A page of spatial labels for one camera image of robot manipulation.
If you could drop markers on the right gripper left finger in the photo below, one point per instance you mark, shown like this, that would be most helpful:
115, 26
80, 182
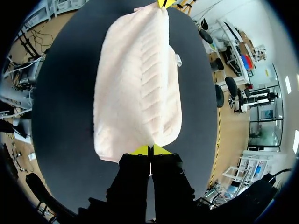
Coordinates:
130, 182

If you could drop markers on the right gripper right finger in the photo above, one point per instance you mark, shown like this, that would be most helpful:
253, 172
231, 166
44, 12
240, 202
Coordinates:
170, 184

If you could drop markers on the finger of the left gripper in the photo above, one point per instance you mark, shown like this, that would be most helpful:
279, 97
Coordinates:
170, 2
161, 3

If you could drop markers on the pale pink towel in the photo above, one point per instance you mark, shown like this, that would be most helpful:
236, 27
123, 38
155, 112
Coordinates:
130, 93

